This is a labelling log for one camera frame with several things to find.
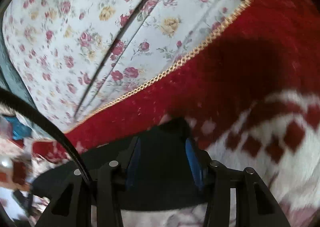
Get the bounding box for black pants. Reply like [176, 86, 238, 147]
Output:
[31, 118, 210, 211]

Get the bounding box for blue plastic bag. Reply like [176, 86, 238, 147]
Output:
[4, 116, 32, 141]

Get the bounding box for red white floral blanket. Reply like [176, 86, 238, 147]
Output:
[0, 0, 320, 227]

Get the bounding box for floral quilt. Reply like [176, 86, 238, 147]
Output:
[1, 0, 240, 131]

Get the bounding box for black cable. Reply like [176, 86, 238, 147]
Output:
[0, 87, 91, 184]

